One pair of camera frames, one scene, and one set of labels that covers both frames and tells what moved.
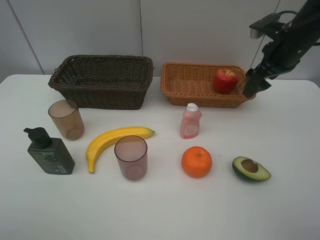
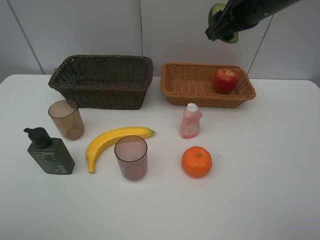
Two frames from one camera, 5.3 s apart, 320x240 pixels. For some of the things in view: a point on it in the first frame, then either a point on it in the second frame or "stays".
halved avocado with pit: (250, 168) to (215, 9)
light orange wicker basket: (192, 85) stays
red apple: (225, 81) stays
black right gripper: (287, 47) to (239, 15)
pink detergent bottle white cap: (189, 125) stays
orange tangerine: (196, 162) stays
